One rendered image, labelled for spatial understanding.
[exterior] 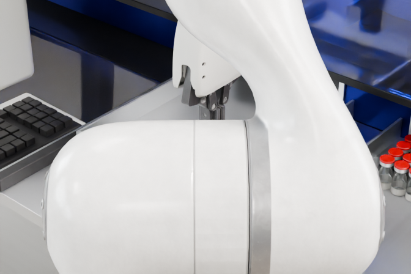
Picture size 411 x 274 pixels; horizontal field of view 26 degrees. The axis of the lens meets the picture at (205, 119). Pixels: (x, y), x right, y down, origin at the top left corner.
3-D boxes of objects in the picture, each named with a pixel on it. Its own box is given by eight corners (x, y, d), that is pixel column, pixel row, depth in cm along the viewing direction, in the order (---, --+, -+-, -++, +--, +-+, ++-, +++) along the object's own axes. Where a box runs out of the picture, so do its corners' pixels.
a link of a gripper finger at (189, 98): (196, 40, 111) (217, 54, 115) (169, 96, 110) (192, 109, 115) (203, 43, 110) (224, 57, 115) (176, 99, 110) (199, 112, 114)
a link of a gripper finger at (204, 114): (202, 82, 116) (202, 126, 120) (186, 91, 114) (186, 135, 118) (221, 90, 115) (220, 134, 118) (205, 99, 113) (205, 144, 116)
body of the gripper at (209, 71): (215, -17, 115) (214, 60, 121) (161, 8, 108) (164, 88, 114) (261, -2, 111) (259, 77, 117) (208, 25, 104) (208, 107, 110)
